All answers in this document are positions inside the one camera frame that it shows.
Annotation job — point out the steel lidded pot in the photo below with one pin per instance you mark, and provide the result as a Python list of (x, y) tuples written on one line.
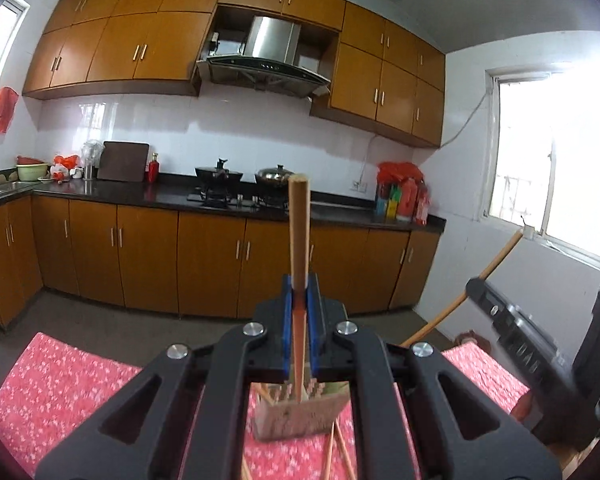
[(274, 177)]

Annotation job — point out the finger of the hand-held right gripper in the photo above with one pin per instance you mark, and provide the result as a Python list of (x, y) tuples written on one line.
[(485, 297)]

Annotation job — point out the wooden wall cabinets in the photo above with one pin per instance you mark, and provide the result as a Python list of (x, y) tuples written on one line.
[(130, 50)]

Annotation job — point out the beige perforated utensil holder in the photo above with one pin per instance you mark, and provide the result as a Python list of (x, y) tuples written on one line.
[(295, 420)]

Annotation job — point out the crumpled red plastic bag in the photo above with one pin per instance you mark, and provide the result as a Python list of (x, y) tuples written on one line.
[(400, 172)]

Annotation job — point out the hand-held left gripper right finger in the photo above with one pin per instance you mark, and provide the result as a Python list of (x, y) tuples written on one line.
[(313, 340)]

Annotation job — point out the red floral tablecloth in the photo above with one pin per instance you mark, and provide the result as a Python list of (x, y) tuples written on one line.
[(55, 385)]

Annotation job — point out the wide sliding window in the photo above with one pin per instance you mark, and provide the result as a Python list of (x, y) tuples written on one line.
[(555, 160)]

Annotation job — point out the small white container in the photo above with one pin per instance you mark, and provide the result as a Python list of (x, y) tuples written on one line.
[(528, 229)]

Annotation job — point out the single wooden chopstick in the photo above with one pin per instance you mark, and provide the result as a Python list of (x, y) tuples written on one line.
[(299, 235), (502, 251)]

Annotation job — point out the narrow sliding window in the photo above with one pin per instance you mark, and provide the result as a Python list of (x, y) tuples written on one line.
[(0, 60)]

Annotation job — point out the red bottle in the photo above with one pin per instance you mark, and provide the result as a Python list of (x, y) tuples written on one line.
[(153, 171)]

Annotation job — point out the black kitchen countertop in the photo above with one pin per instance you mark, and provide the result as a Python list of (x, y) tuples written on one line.
[(130, 192)]

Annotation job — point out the wooden base cabinets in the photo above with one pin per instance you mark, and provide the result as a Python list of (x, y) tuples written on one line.
[(145, 255)]

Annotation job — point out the clear plastic bag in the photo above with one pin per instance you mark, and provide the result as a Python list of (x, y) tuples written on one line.
[(92, 157)]

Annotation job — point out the green basin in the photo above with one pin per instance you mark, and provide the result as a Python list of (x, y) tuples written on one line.
[(32, 173)]

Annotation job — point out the red and white plastic bag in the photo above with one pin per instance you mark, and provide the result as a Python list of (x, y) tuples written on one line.
[(65, 167)]

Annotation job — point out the cluster of condiment bottles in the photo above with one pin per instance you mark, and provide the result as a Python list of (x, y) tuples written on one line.
[(405, 205)]

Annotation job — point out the steel range hood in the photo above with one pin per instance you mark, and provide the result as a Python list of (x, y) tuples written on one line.
[(270, 40)]

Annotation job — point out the hanging red plastic bag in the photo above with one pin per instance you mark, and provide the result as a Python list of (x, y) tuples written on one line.
[(5, 110)]

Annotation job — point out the red basin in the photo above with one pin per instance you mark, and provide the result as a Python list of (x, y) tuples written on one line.
[(30, 160)]

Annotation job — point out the dark cutting board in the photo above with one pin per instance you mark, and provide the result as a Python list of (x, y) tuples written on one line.
[(123, 161)]

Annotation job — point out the stainless steel sink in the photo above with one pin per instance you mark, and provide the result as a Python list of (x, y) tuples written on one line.
[(0, 193)]

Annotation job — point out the white wall outlet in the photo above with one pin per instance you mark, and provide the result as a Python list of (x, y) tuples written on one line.
[(360, 185)]

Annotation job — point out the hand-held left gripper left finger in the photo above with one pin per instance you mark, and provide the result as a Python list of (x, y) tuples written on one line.
[(287, 335)]

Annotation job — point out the black wok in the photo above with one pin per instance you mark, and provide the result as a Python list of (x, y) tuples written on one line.
[(219, 174)]

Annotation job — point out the black gas stove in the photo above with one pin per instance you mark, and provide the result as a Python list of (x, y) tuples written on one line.
[(220, 200)]

